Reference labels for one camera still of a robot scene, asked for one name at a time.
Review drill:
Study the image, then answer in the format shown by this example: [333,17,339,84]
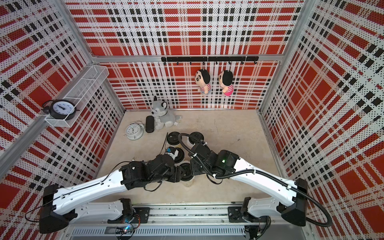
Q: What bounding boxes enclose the black cup lid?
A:
[175,148,185,164]
[180,163,194,182]
[188,132,204,145]
[167,132,180,146]

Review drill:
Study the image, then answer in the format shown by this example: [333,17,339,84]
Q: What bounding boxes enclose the paper cup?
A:
[183,179,194,188]

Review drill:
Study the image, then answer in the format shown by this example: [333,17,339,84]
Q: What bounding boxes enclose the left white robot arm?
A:
[38,154,186,234]

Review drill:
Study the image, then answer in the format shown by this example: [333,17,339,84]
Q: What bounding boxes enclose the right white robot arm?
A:
[188,144,333,228]

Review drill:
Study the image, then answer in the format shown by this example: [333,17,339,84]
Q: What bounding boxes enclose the white alarm clock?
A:
[124,121,145,141]

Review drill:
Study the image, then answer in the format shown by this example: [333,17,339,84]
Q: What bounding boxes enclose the black glasses case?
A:
[145,116,155,134]

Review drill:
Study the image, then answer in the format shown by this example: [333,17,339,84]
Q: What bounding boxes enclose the grey husky plush toy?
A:
[151,96,182,130]

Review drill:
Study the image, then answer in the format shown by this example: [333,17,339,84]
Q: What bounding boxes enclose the hanging doll blue shorts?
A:
[195,69,212,95]

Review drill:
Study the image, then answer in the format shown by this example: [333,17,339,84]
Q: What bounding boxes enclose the hanging doll pink dress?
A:
[219,70,234,97]

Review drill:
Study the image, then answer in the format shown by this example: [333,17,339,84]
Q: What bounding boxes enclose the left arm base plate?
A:
[107,207,151,224]

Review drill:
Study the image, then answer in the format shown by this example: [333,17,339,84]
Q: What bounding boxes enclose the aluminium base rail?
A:
[60,202,316,240]

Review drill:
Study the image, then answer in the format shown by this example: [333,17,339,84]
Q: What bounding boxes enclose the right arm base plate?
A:
[227,205,271,223]

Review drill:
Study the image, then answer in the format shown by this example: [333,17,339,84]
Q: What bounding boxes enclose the black hook rail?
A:
[161,56,260,64]

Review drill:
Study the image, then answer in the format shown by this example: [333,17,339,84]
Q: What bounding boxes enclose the white wire basket shelf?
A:
[45,65,109,128]

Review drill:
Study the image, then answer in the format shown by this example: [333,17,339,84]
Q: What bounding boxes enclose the black wall clock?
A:
[42,100,78,121]

